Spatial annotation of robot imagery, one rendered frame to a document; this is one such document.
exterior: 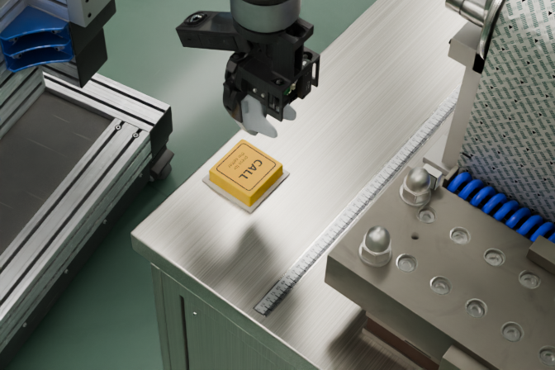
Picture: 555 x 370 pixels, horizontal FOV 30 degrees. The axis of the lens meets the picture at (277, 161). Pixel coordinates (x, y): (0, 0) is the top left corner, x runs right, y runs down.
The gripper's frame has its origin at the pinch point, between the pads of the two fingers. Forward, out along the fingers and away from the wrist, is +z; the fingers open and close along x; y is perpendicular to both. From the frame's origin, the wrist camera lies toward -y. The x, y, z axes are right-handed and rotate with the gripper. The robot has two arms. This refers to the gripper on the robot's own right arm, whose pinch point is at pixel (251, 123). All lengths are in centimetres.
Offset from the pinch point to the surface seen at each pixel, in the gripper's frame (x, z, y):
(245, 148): 2.1, 9.0, -2.6
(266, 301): -13.1, 11.7, 12.8
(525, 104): 9.3, -16.0, 29.4
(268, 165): 1.7, 9.0, 1.4
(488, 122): 9.3, -10.6, 26.0
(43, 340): -9, 100, -50
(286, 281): -9.4, 11.7, 12.9
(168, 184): 39, 100, -57
